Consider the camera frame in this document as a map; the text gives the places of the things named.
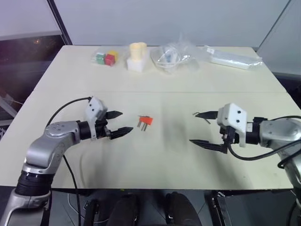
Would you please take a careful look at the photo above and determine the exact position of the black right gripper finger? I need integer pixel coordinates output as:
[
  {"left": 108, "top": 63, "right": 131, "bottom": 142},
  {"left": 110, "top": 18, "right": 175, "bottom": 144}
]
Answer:
[
  {"left": 189, "top": 139, "right": 229, "bottom": 155},
  {"left": 195, "top": 110, "right": 220, "bottom": 120}
]

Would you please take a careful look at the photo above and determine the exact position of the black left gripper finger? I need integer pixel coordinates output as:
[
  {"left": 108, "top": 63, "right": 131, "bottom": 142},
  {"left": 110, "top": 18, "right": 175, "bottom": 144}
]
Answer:
[
  {"left": 106, "top": 110, "right": 124, "bottom": 120},
  {"left": 110, "top": 127, "right": 134, "bottom": 140}
]

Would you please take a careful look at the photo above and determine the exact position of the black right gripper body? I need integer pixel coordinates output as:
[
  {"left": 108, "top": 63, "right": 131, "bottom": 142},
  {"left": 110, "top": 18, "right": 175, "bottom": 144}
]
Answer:
[{"left": 219, "top": 125, "right": 241, "bottom": 145}]

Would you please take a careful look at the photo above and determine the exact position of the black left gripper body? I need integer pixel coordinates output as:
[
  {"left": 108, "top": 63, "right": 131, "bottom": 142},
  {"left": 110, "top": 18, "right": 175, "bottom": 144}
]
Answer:
[{"left": 95, "top": 118, "right": 112, "bottom": 140}]

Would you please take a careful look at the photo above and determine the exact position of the red block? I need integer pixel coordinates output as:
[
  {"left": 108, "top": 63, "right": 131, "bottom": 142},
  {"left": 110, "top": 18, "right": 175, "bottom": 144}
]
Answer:
[{"left": 138, "top": 116, "right": 154, "bottom": 126}]

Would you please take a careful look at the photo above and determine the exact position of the cream cylinder on white block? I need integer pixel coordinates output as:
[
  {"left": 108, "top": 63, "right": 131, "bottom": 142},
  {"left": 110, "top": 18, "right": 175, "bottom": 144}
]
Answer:
[{"left": 127, "top": 49, "right": 150, "bottom": 72}]

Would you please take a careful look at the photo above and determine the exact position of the clear bag of cubes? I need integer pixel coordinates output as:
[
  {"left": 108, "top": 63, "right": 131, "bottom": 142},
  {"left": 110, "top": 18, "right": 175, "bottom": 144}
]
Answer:
[{"left": 91, "top": 50, "right": 119, "bottom": 67}]

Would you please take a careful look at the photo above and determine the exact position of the white flat wrapped package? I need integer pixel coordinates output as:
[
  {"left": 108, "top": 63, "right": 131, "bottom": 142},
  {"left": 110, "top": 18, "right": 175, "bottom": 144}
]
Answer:
[{"left": 204, "top": 45, "right": 264, "bottom": 71}]

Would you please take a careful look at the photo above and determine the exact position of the crumpled clear plastic bag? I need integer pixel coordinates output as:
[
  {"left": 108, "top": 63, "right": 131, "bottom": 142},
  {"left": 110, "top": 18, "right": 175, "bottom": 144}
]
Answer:
[{"left": 150, "top": 32, "right": 201, "bottom": 75}]

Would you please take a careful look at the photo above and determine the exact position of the cream plastic cup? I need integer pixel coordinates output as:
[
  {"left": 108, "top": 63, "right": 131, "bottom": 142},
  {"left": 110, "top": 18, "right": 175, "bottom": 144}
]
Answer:
[{"left": 129, "top": 42, "right": 148, "bottom": 62}]

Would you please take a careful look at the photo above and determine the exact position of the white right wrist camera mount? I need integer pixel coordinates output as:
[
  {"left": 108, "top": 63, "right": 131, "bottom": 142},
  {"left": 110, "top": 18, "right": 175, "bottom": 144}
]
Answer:
[{"left": 216, "top": 102, "right": 248, "bottom": 148}]

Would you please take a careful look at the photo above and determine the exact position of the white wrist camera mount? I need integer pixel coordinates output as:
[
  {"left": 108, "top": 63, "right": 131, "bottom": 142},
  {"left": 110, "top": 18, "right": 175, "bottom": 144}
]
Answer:
[
  {"left": 216, "top": 102, "right": 248, "bottom": 148},
  {"left": 84, "top": 96, "right": 109, "bottom": 141}
]

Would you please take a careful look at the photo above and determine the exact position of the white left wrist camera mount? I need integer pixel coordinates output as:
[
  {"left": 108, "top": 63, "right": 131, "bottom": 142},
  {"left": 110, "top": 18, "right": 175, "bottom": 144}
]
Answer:
[{"left": 84, "top": 96, "right": 109, "bottom": 141}]

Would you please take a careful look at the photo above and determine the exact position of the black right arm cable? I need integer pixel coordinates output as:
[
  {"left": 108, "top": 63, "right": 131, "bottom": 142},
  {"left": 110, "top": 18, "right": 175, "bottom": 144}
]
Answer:
[{"left": 226, "top": 143, "right": 301, "bottom": 170}]

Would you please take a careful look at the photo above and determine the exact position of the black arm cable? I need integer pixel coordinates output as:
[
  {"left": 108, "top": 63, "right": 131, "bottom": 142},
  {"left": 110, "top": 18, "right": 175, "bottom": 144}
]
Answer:
[
  {"left": 226, "top": 143, "right": 301, "bottom": 170},
  {"left": 48, "top": 97, "right": 93, "bottom": 226}
]

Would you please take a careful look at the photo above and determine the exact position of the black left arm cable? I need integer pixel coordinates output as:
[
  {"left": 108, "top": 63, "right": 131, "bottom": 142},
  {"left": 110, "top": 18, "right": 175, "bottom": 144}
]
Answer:
[{"left": 48, "top": 97, "right": 93, "bottom": 226}]

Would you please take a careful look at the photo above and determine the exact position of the black table frame bracket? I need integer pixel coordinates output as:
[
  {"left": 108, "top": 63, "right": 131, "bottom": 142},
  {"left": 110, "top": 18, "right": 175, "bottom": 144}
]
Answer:
[
  {"left": 210, "top": 190, "right": 236, "bottom": 226},
  {"left": 82, "top": 199, "right": 100, "bottom": 226}
]

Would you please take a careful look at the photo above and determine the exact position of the black window frame post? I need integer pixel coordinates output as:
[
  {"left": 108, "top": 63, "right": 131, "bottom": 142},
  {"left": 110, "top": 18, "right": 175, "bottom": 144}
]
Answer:
[{"left": 46, "top": 0, "right": 73, "bottom": 46}]

